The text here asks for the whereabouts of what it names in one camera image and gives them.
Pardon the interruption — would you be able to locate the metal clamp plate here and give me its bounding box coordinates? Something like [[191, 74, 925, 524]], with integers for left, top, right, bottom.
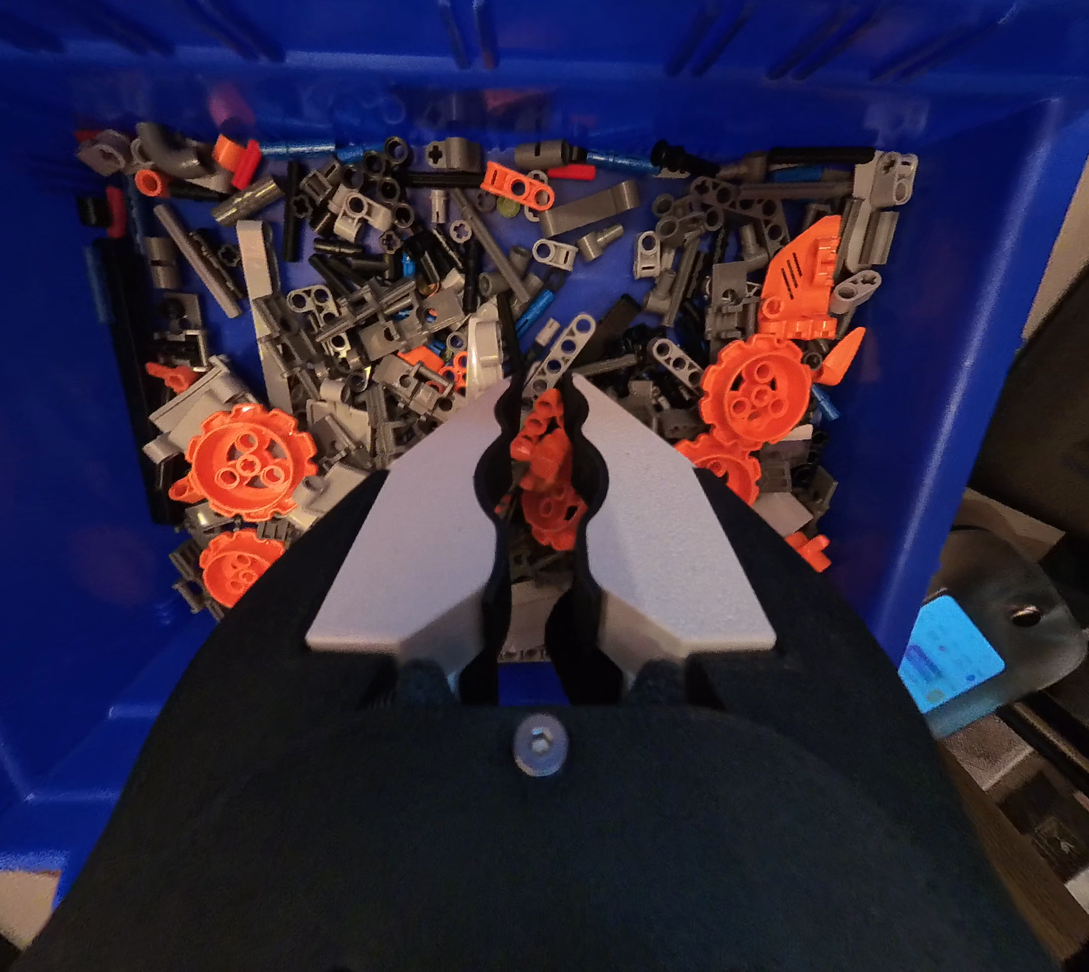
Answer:
[[897, 528, 1089, 741]]

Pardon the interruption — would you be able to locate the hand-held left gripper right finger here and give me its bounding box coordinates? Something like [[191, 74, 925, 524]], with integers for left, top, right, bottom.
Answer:
[[543, 372, 779, 705]]

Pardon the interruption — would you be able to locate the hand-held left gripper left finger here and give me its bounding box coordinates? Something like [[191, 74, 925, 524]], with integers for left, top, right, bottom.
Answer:
[[305, 375, 522, 705]]

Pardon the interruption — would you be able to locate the black perforated board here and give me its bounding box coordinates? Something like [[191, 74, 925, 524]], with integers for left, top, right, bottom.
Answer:
[[970, 287, 1089, 526]]

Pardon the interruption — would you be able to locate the pile of building-block parts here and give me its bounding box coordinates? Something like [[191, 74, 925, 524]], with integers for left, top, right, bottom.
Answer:
[[72, 120, 922, 662]]

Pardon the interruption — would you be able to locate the blue tagged parts bin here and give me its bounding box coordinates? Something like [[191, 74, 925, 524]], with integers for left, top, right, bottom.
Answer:
[[0, 0, 1089, 907]]

